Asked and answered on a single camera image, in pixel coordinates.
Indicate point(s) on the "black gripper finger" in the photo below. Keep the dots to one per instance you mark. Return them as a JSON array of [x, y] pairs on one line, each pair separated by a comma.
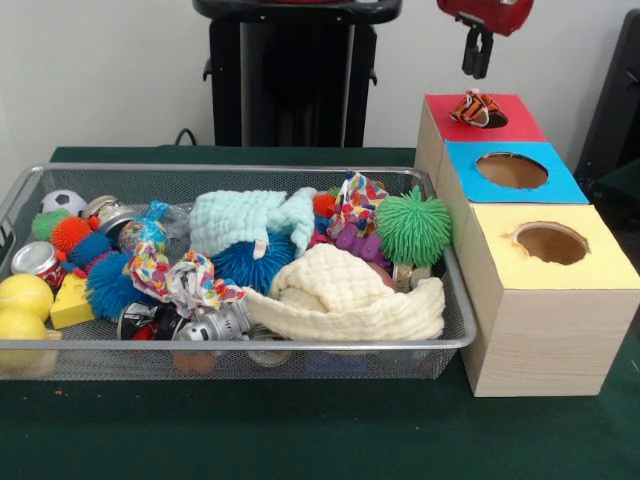
[[486, 55], [470, 55]]

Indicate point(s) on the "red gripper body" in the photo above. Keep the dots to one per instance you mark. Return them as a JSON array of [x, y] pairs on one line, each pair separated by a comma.
[[500, 15]]

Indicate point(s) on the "mint waffle cloth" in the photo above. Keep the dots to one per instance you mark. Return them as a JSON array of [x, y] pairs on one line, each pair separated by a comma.
[[240, 215]]

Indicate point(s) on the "wooden box with three holes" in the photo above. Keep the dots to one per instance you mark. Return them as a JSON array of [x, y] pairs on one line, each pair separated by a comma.
[[550, 340]]

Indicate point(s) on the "shallow silver mesh bin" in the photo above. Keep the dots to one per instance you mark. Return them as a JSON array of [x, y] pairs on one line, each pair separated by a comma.
[[350, 365]]

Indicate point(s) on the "black chair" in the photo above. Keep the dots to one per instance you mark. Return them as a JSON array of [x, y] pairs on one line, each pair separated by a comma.
[[620, 100]]

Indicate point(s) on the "large green spiky ball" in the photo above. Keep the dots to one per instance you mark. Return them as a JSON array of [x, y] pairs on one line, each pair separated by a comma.
[[412, 227]]

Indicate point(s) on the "colourful patterned cloth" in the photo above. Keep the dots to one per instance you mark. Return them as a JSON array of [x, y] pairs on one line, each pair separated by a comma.
[[185, 280], [357, 205]]

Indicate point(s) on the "cream waffle cloth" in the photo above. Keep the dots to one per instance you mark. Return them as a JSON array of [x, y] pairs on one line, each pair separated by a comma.
[[350, 295]]

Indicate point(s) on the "plain blue spiky ball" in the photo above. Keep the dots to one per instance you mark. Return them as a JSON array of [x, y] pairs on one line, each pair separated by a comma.
[[235, 265]]

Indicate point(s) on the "silver robot toy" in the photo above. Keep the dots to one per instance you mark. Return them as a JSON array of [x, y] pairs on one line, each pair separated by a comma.
[[215, 325]]

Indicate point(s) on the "dark green table cloth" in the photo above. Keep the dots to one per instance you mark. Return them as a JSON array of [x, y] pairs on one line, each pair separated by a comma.
[[300, 430]]

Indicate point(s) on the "blue spiky ball with eyes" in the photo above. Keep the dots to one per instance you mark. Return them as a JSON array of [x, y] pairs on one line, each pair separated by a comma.
[[107, 287]]

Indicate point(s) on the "small soccer ball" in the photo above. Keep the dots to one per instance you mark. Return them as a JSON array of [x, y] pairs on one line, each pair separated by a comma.
[[62, 202]]

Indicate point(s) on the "yellow ball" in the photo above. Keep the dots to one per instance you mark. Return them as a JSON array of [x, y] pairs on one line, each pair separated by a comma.
[[20, 327]]

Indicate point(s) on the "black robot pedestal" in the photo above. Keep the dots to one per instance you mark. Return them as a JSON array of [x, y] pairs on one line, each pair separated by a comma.
[[300, 75]]

